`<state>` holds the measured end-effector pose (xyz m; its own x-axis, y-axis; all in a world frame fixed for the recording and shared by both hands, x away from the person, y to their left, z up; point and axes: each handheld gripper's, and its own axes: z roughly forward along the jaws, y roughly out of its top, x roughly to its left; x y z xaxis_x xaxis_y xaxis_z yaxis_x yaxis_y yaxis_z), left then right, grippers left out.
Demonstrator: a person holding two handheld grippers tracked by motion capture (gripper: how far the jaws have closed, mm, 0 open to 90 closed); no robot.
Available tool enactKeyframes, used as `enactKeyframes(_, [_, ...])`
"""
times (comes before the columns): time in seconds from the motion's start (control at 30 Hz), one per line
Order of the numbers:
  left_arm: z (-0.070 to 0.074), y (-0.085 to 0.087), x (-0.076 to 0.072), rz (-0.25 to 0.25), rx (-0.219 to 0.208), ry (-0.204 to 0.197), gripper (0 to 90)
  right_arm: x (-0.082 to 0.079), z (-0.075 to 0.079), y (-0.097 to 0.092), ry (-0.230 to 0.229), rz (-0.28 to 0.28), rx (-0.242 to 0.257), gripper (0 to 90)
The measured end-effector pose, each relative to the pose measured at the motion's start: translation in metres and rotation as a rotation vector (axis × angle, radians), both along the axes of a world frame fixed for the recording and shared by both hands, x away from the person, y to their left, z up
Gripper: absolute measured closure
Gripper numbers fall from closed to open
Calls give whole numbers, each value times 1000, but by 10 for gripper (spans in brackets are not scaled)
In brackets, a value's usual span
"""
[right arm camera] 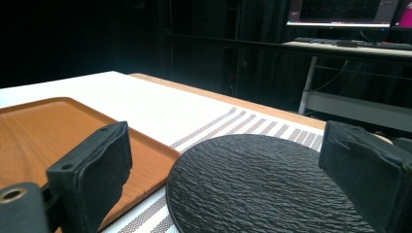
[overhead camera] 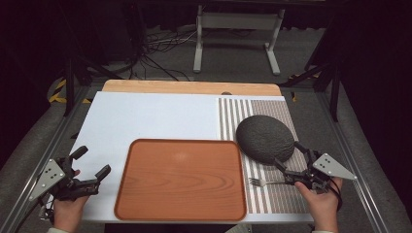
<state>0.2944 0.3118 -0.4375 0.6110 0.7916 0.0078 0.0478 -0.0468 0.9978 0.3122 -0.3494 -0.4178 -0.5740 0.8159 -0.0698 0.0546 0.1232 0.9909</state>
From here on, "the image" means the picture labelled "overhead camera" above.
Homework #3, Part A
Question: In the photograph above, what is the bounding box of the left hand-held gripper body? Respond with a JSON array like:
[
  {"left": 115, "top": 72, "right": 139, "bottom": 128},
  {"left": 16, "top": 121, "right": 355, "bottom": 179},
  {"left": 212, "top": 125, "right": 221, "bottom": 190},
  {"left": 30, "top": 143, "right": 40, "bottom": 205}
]
[{"left": 28, "top": 156, "right": 100, "bottom": 202}]

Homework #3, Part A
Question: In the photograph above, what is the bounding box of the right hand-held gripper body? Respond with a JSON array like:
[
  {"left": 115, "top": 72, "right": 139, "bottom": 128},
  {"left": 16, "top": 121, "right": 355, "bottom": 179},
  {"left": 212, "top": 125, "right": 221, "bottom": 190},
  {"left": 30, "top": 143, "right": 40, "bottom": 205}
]
[{"left": 284, "top": 152, "right": 359, "bottom": 194}]

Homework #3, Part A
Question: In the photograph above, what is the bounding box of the dark grey oval plate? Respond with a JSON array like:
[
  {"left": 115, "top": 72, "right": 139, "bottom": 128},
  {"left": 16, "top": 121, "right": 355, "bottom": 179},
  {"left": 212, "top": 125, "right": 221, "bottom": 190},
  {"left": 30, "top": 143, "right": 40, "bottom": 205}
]
[{"left": 235, "top": 114, "right": 296, "bottom": 166}]

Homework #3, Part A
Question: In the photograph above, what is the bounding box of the person's right hand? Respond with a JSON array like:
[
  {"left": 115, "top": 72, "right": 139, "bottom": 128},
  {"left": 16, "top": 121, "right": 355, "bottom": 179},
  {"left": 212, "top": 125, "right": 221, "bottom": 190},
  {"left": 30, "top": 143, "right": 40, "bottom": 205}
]
[{"left": 293, "top": 177, "right": 344, "bottom": 233}]

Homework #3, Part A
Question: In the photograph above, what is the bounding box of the person's left hand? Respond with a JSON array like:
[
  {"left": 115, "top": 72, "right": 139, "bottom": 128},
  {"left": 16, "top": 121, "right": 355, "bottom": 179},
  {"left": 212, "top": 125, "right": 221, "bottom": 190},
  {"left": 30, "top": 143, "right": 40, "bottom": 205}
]
[{"left": 52, "top": 169, "right": 90, "bottom": 233}]

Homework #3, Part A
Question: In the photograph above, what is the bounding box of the silver fork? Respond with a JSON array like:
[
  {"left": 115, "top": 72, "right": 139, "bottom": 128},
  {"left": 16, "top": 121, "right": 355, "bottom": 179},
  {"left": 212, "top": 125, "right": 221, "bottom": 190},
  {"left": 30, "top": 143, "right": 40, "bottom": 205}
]
[{"left": 248, "top": 177, "right": 288, "bottom": 188}]

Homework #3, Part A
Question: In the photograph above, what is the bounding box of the grey striped placemat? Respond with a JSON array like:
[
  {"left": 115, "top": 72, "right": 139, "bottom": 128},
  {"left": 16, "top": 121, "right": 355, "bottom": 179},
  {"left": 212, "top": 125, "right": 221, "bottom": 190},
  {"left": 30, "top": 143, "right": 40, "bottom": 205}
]
[{"left": 217, "top": 96, "right": 311, "bottom": 216}]

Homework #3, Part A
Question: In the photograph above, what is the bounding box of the yellow black floor tape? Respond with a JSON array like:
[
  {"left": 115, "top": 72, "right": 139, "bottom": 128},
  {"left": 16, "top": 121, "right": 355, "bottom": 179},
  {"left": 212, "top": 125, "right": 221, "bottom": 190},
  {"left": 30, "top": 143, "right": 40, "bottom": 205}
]
[{"left": 48, "top": 79, "right": 94, "bottom": 106}]

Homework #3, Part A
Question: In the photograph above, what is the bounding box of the black tripod stand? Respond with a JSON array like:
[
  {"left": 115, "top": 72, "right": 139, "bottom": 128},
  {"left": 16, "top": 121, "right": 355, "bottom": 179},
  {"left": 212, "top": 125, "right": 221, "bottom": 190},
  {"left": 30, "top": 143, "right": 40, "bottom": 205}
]
[
  {"left": 62, "top": 48, "right": 124, "bottom": 118},
  {"left": 281, "top": 31, "right": 345, "bottom": 123}
]

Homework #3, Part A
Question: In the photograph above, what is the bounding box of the white board mat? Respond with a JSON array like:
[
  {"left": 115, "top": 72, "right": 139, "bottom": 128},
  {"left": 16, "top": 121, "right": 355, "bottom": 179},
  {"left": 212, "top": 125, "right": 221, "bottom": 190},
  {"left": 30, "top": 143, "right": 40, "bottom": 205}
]
[{"left": 70, "top": 90, "right": 315, "bottom": 225}]

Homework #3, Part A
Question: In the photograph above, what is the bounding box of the brown wooden tray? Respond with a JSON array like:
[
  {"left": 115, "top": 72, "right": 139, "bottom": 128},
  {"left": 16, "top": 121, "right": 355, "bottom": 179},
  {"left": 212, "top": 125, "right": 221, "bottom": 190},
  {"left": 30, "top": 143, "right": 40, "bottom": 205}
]
[{"left": 113, "top": 138, "right": 248, "bottom": 223}]

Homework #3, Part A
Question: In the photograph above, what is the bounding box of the white metal stand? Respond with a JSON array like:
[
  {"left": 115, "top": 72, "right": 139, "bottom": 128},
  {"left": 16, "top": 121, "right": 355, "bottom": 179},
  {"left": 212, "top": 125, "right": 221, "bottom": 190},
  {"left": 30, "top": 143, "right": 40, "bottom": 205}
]
[{"left": 192, "top": 4, "right": 287, "bottom": 77}]

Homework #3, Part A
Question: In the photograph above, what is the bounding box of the aluminium frame rail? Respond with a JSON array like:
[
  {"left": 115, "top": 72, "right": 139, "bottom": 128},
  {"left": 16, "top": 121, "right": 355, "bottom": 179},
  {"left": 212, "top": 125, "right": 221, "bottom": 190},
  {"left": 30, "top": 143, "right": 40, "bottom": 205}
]
[
  {"left": 315, "top": 91, "right": 387, "bottom": 233},
  {"left": 0, "top": 84, "right": 95, "bottom": 233}
]

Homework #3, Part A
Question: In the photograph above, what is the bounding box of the bundle of floor cables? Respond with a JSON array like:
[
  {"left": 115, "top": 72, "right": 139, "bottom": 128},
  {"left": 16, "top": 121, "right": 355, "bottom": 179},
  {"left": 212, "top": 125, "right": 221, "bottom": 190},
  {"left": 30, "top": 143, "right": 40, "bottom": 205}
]
[{"left": 128, "top": 28, "right": 202, "bottom": 83}]

